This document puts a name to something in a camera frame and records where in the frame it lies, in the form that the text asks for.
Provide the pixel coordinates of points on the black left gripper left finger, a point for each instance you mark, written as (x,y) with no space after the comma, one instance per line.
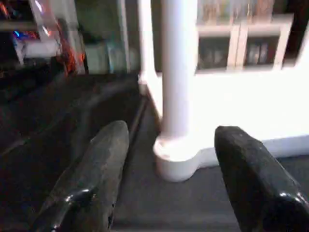
(84,188)

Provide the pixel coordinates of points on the white glass-door cabinet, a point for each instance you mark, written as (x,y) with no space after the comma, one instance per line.
(246,43)

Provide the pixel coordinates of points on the white plastic table leg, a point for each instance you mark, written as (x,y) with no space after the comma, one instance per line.
(178,67)
(146,38)

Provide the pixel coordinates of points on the black work mat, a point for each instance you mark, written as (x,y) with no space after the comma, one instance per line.
(72,121)

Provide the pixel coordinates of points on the white plastic table top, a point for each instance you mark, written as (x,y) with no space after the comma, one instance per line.
(231,116)

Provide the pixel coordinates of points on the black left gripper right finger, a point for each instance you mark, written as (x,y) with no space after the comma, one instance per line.
(260,183)

